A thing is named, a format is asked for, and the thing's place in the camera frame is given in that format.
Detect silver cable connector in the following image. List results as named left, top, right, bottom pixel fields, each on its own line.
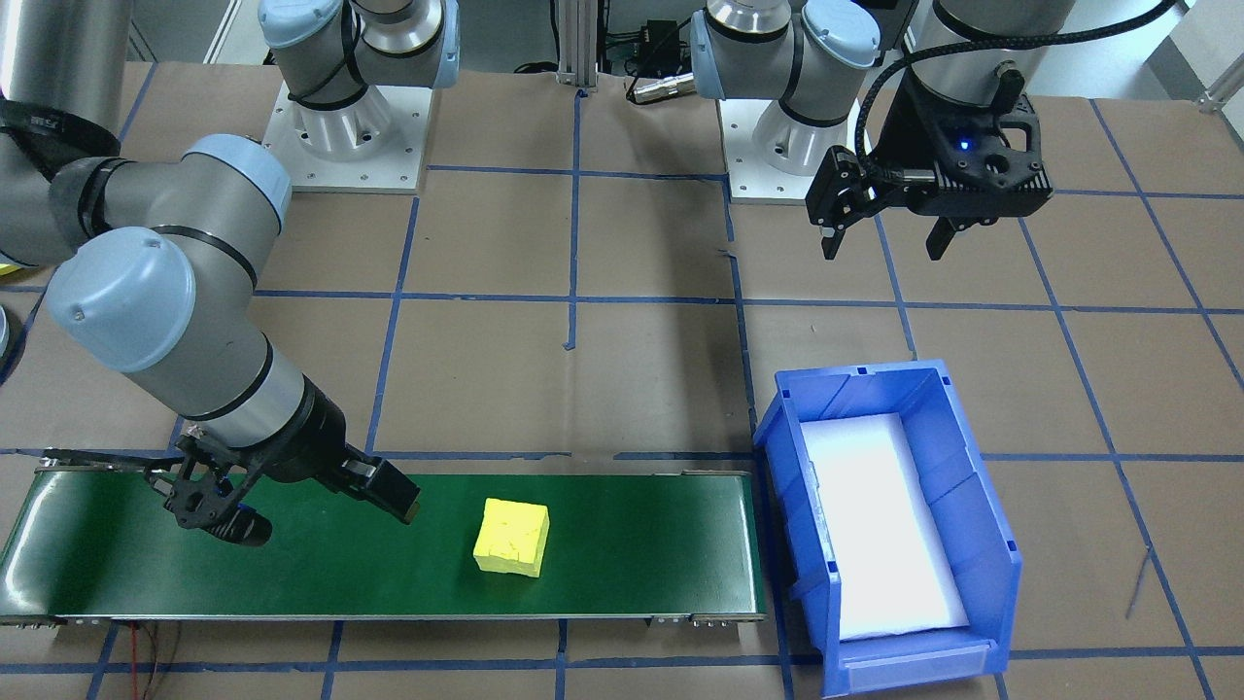
left=627, top=76, right=701, bottom=105

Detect blue plastic bin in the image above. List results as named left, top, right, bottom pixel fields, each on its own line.
left=753, top=360, right=1023, bottom=699

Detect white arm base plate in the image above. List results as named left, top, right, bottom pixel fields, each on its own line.
left=262, top=81, right=433, bottom=193
left=719, top=97, right=876, bottom=203

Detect aluminium profile post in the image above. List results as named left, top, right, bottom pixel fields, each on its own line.
left=552, top=0, right=605, bottom=93

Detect black power supply box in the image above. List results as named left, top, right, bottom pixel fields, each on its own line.
left=637, top=19, right=693, bottom=64

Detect yellow foam block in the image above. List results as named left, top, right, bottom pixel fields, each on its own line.
left=473, top=498, right=550, bottom=578

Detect red conveyor wires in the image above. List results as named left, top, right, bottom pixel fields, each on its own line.
left=126, top=622, right=186, bottom=700

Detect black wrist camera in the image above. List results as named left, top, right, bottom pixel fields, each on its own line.
left=899, top=87, right=1036, bottom=161

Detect green conveyor belt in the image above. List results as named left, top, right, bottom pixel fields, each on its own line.
left=0, top=450, right=769, bottom=628

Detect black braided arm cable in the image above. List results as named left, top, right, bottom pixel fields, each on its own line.
left=855, top=0, right=1182, bottom=186

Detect white foam pad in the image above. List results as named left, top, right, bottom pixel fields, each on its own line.
left=802, top=413, right=971, bottom=641

